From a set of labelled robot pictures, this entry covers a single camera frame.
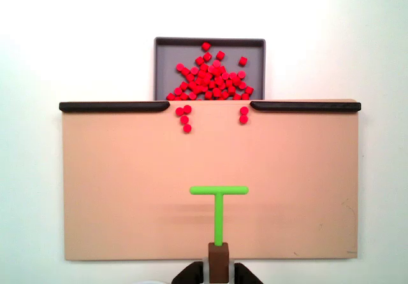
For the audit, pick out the red cylindrical granule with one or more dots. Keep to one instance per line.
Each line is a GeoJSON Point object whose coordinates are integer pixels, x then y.
{"type": "Point", "coordinates": [220, 55]}
{"type": "Point", "coordinates": [194, 70]}
{"type": "Point", "coordinates": [216, 63]}
{"type": "Point", "coordinates": [241, 74]}
{"type": "Point", "coordinates": [245, 96]}
{"type": "Point", "coordinates": [190, 77]}
{"type": "Point", "coordinates": [171, 96]}
{"type": "Point", "coordinates": [184, 119]}
{"type": "Point", "coordinates": [206, 46]}
{"type": "Point", "coordinates": [249, 89]}
{"type": "Point", "coordinates": [187, 128]}
{"type": "Point", "coordinates": [243, 61]}
{"type": "Point", "coordinates": [187, 108]}
{"type": "Point", "coordinates": [243, 119]}
{"type": "Point", "coordinates": [177, 91]}
{"type": "Point", "coordinates": [208, 56]}
{"type": "Point", "coordinates": [180, 67]}
{"type": "Point", "coordinates": [242, 84]}
{"type": "Point", "coordinates": [199, 61]}
{"type": "Point", "coordinates": [179, 111]}
{"type": "Point", "coordinates": [185, 71]}
{"type": "Point", "coordinates": [244, 110]}

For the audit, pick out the beige flat board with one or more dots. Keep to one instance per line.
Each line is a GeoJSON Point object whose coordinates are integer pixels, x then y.
{"type": "Point", "coordinates": [127, 185]}

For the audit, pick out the black foam rail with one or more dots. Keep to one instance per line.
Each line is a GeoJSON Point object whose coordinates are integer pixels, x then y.
{"type": "Point", "coordinates": [306, 106]}
{"type": "Point", "coordinates": [111, 106]}

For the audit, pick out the grey rectangular tray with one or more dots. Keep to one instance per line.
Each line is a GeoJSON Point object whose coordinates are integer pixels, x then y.
{"type": "Point", "coordinates": [165, 61]}

